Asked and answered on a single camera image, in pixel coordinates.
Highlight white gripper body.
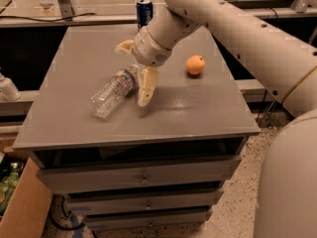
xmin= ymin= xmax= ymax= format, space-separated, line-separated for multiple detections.
xmin=132 ymin=27 xmax=172 ymax=66

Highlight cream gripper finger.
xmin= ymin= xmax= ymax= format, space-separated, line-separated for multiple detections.
xmin=138 ymin=66 xmax=159 ymax=107
xmin=115 ymin=40 xmax=134 ymax=54

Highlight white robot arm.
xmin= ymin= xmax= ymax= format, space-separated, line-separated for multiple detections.
xmin=127 ymin=0 xmax=317 ymax=238

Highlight clear plastic water bottle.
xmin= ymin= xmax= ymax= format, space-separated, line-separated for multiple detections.
xmin=89 ymin=64 xmax=140 ymax=119

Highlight blue Pepsi can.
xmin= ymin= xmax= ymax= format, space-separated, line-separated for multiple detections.
xmin=136 ymin=0 xmax=154 ymax=30

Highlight orange fruit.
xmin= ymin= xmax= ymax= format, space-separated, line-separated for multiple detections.
xmin=185 ymin=56 xmax=206 ymax=75

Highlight grey drawer cabinet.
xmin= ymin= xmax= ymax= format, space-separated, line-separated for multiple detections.
xmin=14 ymin=25 xmax=259 ymax=223

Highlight grey top drawer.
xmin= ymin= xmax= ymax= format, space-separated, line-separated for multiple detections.
xmin=38 ymin=156 xmax=241 ymax=194

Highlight grey drawer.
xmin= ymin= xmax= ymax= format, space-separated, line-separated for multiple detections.
xmin=86 ymin=207 xmax=212 ymax=230
xmin=38 ymin=156 xmax=241 ymax=194
xmin=66 ymin=188 xmax=223 ymax=215

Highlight white pipe at left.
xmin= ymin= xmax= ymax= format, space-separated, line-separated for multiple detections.
xmin=0 ymin=73 xmax=21 ymax=101

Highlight grey middle drawer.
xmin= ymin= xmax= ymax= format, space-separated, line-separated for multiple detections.
xmin=66 ymin=188 xmax=223 ymax=215

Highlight grey bottom drawer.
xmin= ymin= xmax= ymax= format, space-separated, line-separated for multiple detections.
xmin=86 ymin=207 xmax=212 ymax=230

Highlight green items in box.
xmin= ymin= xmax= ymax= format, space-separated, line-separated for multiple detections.
xmin=0 ymin=162 xmax=24 ymax=216

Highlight brown cardboard box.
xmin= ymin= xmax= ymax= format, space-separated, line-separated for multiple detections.
xmin=0 ymin=147 xmax=53 ymax=238

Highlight grey metal frame rail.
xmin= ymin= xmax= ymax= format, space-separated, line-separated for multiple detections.
xmin=0 ymin=7 xmax=297 ymax=29

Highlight black cable on rail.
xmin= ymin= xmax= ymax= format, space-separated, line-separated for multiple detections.
xmin=0 ymin=12 xmax=97 ymax=23

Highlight black cable under cabinet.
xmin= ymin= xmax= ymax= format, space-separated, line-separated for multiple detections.
xmin=48 ymin=197 xmax=86 ymax=232

